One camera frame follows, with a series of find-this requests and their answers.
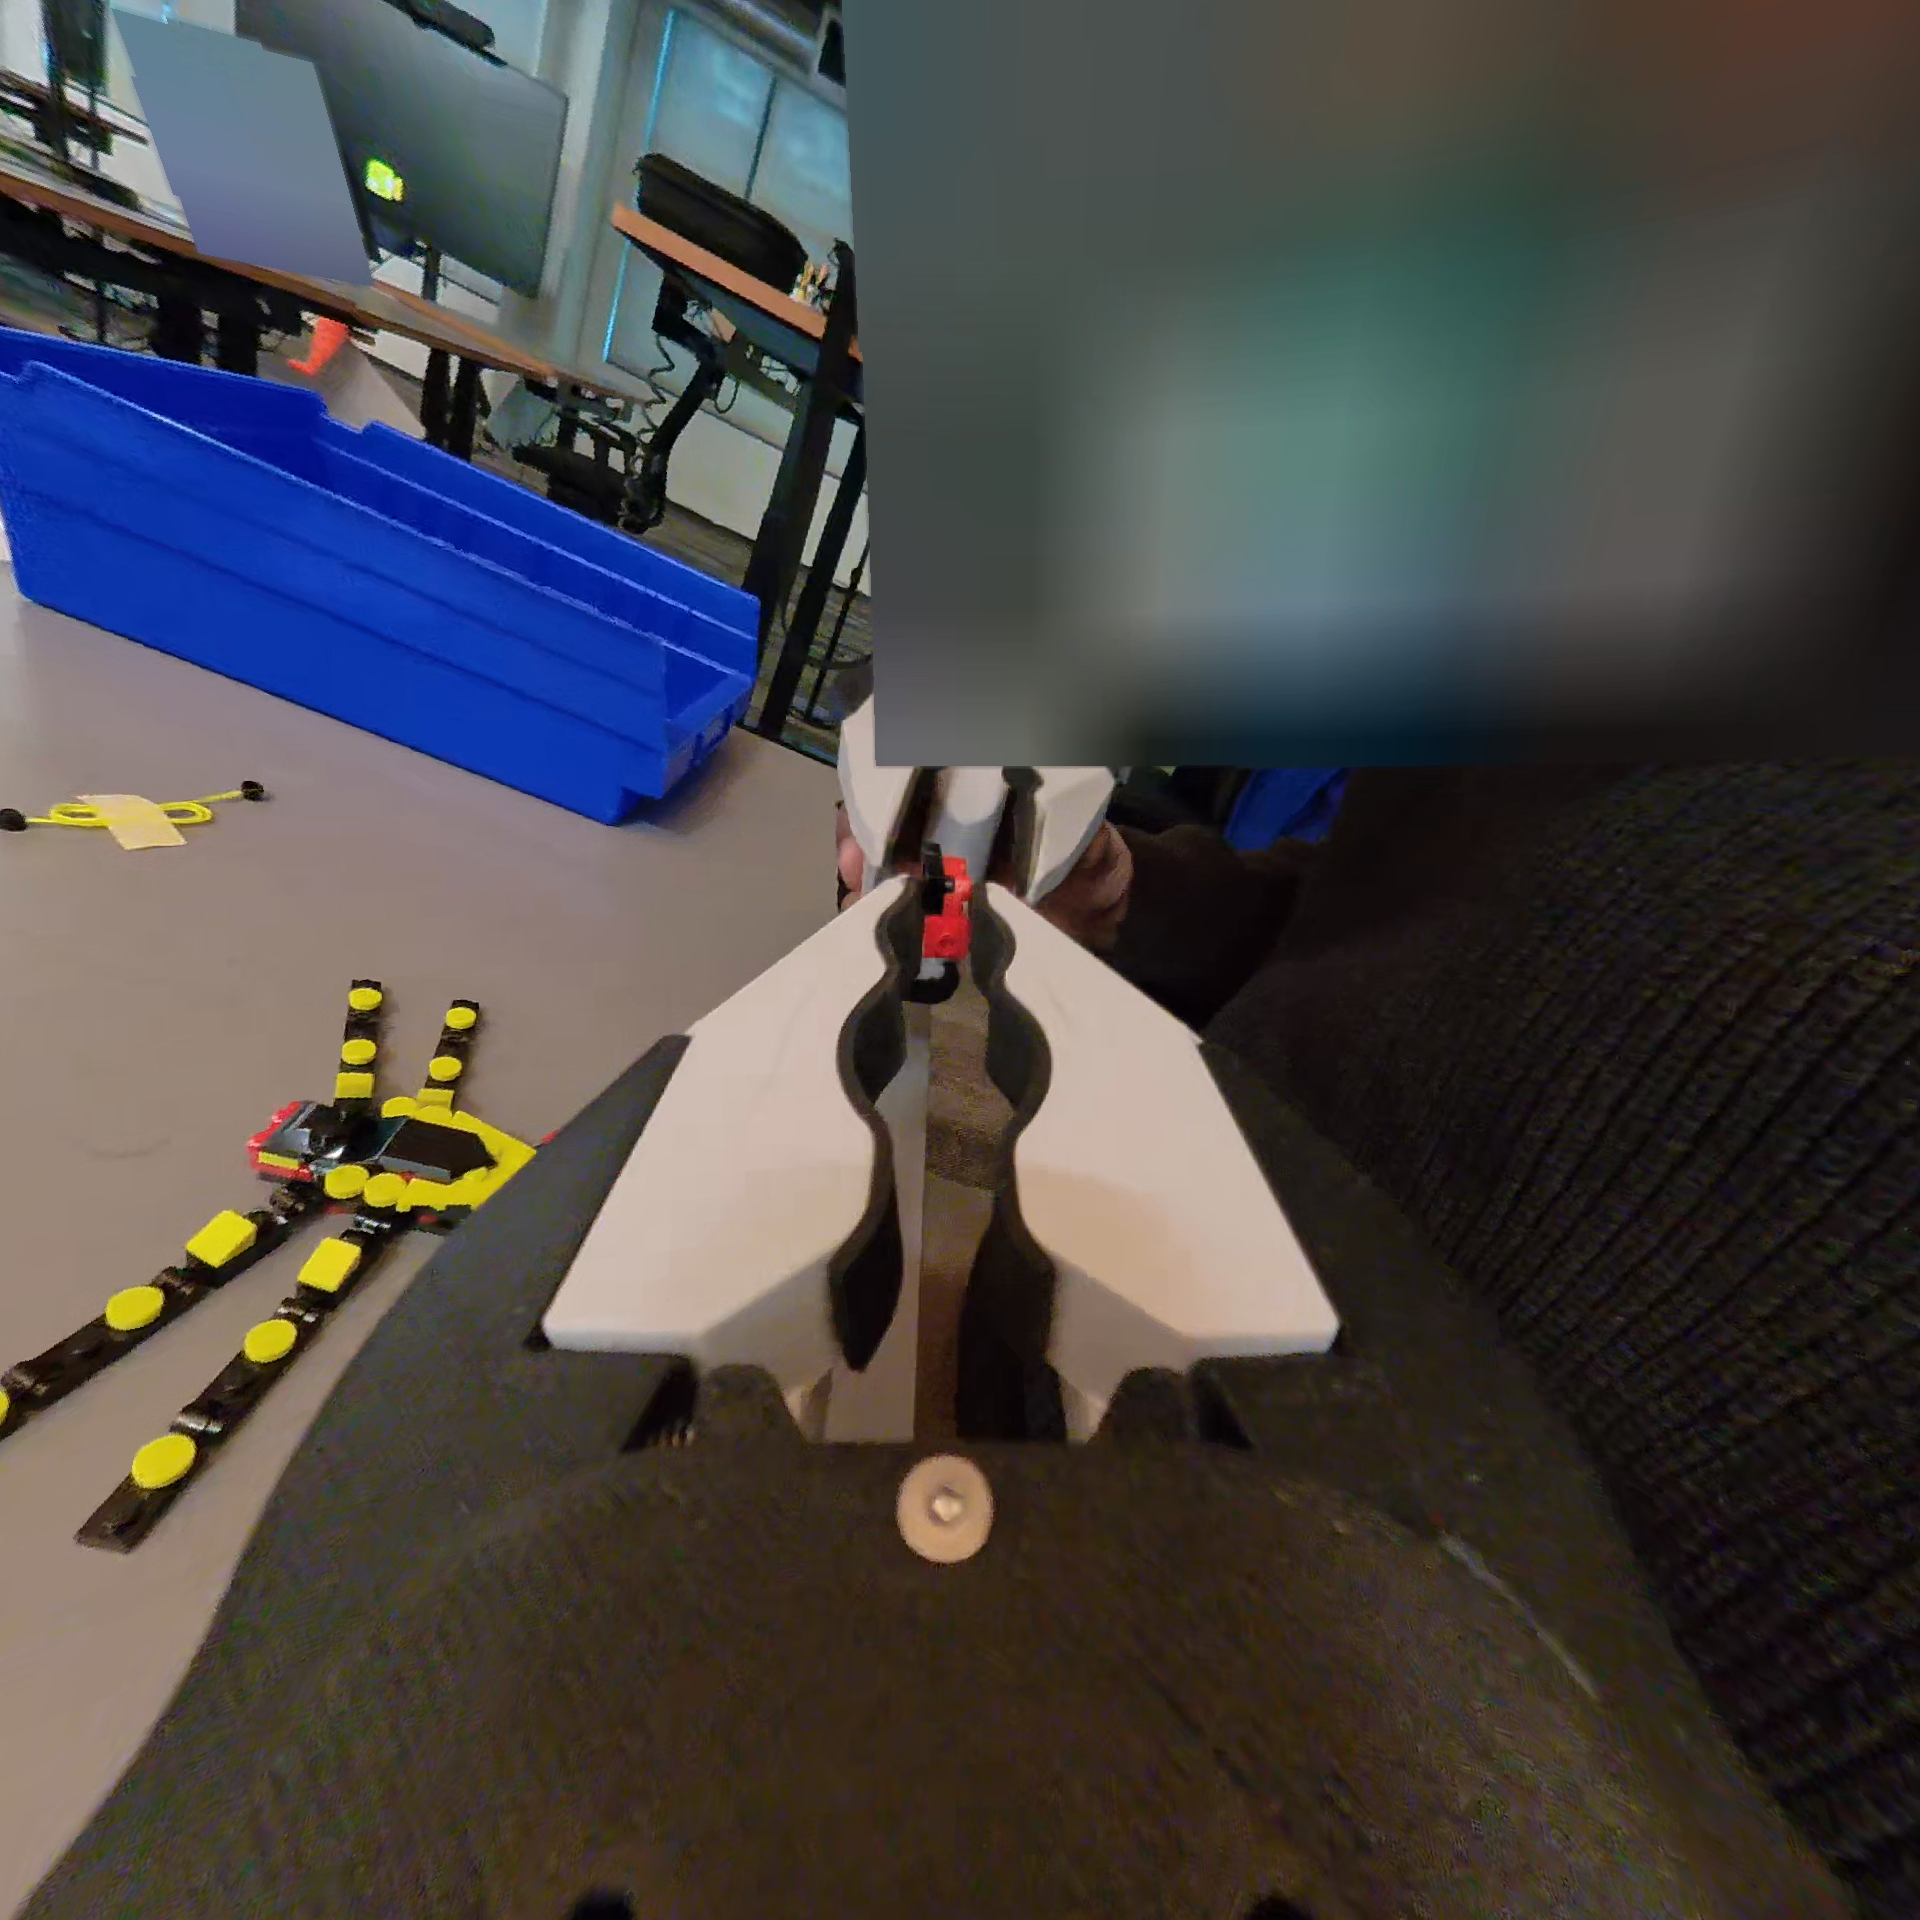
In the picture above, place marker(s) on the wooden desk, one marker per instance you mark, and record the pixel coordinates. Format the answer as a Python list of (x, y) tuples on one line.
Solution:
[(721, 271), (435, 328)]

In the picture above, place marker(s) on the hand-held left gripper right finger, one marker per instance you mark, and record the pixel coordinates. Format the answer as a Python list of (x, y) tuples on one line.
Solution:
[(1171, 1201)]

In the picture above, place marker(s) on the orange object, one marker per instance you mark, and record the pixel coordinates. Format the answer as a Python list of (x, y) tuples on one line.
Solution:
[(318, 352)]

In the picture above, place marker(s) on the small red lego piece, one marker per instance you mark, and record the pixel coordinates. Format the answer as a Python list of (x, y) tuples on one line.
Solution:
[(944, 930)]

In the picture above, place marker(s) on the person's black knit sweater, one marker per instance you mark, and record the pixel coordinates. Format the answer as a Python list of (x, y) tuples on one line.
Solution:
[(1650, 1201)]

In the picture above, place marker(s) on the person's right hand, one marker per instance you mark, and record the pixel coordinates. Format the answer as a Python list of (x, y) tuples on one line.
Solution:
[(1101, 888)]

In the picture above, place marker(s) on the black yellow lego spider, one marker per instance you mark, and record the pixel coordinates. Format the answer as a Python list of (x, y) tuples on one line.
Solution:
[(421, 1148)]

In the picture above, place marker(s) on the dark monitor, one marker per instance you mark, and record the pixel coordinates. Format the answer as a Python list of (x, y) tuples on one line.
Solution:
[(465, 150)]

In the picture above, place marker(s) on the blue plastic bin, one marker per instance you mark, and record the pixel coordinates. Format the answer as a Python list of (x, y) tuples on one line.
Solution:
[(376, 599)]

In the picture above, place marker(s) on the black bag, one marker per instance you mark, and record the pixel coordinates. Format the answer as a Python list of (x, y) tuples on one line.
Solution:
[(704, 211)]

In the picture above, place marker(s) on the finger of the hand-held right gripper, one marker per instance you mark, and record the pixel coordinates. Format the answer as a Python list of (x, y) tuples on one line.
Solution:
[(868, 810), (1073, 839)]

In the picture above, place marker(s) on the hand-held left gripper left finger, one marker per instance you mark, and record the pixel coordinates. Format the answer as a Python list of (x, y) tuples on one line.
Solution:
[(704, 1201)]

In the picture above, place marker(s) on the person's right forearm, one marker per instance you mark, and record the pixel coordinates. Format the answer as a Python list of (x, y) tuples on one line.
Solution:
[(1214, 915)]

